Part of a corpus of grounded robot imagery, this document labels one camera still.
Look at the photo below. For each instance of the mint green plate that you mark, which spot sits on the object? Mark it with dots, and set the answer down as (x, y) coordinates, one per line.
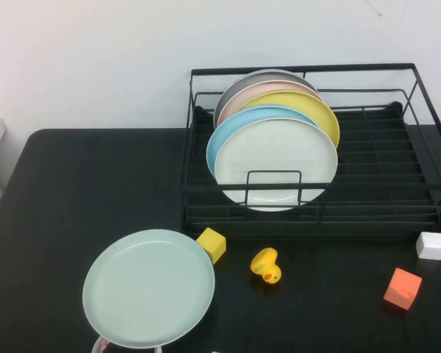
(147, 290)

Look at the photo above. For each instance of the blue plate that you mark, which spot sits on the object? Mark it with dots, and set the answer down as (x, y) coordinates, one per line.
(224, 136)

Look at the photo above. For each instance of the white plate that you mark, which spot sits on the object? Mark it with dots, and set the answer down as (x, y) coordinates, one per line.
(279, 154)

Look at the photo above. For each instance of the pink plate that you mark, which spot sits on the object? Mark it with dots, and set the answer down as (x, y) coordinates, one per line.
(250, 94)

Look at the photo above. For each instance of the grey plate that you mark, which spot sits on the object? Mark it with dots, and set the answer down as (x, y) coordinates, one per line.
(235, 90)

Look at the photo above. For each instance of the yellow plate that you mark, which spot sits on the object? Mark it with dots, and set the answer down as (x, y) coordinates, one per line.
(316, 110)

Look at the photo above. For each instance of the yellow cube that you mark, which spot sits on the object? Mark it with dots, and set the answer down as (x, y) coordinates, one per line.
(215, 244)

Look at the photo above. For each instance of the yellow rubber duck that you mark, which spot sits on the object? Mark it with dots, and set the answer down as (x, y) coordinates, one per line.
(264, 264)

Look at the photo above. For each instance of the black plastic drip tray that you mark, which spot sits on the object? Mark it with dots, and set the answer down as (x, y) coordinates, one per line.
(316, 231)

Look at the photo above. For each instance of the clear measuring cup red markings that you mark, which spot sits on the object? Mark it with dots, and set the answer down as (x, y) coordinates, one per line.
(99, 346)

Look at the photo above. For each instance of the orange cube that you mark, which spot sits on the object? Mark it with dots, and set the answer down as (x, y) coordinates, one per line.
(402, 287)

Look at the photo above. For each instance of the white cube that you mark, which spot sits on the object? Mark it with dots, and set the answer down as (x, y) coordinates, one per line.
(431, 245)

